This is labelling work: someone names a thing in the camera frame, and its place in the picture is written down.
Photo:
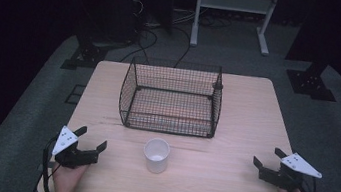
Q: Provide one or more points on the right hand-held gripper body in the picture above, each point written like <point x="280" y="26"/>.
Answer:
<point x="284" y="179"/>

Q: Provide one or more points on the person's left hand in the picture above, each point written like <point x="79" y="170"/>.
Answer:
<point x="66" y="177"/>

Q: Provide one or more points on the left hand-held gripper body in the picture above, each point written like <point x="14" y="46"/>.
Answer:
<point x="65" y="148"/>

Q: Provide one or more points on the white cup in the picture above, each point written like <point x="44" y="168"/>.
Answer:
<point x="156" y="161"/>

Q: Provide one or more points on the white metal stand frame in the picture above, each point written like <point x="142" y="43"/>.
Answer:
<point x="235" y="3"/>

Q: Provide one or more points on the black stand base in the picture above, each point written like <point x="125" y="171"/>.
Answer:
<point x="311" y="84"/>
<point x="85" y="55"/>

